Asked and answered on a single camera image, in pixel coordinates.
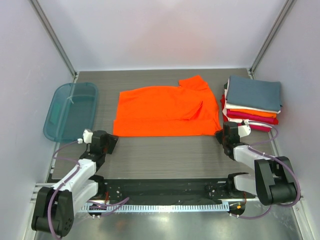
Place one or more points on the folded magenta t-shirt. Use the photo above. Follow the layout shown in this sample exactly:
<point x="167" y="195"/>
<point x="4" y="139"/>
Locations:
<point x="261" y="119"/>

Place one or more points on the folded orange t-shirt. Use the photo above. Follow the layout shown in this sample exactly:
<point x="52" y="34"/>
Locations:
<point x="247" y="112"/>

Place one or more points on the folded blue-grey t-shirt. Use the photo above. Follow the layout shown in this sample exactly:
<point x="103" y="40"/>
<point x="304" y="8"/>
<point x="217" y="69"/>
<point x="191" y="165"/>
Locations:
<point x="253" y="94"/>

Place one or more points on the slotted grey cable duct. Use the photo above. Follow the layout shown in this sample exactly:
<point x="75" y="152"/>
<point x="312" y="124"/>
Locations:
<point x="223" y="207"/>

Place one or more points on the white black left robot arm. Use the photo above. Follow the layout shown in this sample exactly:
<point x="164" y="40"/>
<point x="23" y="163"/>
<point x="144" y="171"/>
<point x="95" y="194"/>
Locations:
<point x="57" y="205"/>

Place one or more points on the aluminium frame post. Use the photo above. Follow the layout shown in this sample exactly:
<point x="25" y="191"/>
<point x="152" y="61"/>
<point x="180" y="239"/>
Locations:
<point x="279" y="21"/>
<point x="54" y="38"/>

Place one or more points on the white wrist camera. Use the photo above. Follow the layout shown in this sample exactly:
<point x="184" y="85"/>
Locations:
<point x="244" y="128"/>
<point x="86" y="137"/>

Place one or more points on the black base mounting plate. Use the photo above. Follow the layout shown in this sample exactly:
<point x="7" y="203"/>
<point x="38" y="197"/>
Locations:
<point x="167" y="192"/>

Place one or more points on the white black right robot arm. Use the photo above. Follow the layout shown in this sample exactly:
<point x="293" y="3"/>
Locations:
<point x="273" y="182"/>

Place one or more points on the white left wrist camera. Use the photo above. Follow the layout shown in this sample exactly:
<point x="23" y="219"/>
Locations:
<point x="86" y="137"/>

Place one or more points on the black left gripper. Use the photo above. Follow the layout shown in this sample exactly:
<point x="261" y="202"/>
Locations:
<point x="110" y="142"/>

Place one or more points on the teal plastic bin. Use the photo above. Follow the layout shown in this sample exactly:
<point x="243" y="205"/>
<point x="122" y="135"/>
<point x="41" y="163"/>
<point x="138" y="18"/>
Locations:
<point x="72" y="110"/>

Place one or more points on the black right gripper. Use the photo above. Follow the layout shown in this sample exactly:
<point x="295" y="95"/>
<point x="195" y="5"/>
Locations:
<point x="220" y="135"/>

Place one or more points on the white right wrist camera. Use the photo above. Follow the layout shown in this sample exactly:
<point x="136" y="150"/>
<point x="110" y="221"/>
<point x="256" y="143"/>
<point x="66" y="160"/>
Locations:
<point x="244" y="128"/>

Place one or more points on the left aluminium frame post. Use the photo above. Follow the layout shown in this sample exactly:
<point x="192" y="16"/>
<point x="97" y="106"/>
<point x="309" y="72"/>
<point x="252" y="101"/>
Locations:
<point x="54" y="38"/>

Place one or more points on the right aluminium frame post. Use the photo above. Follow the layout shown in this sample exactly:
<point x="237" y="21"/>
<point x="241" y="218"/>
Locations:
<point x="279" y="21"/>

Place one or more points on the orange t-shirt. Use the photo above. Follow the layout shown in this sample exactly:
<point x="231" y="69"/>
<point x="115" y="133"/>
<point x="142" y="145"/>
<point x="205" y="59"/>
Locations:
<point x="188" y="109"/>
<point x="247" y="112"/>

